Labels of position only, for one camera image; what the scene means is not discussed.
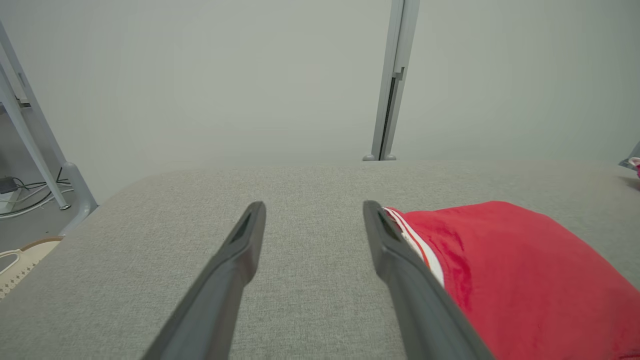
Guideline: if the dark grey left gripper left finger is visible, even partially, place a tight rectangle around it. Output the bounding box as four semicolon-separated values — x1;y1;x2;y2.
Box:
141;201;267;360

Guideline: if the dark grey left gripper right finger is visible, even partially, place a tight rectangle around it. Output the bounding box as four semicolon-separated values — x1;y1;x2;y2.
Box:
363;200;493;360

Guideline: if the red and white basketball jersey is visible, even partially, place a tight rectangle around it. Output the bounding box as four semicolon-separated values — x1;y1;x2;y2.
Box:
384;201;640;360

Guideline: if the cream laundry basket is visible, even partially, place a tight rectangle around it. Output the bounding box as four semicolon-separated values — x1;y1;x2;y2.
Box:
0;236;64;301

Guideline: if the floor cable bundle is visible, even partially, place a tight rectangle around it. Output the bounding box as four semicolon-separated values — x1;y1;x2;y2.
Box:
0;167;74;219

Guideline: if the grey partition post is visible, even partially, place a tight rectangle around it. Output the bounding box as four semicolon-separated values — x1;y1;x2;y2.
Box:
363;0;421;162

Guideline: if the grey metal frame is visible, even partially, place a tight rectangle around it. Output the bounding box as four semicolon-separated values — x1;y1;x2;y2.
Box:
0;20;99;237

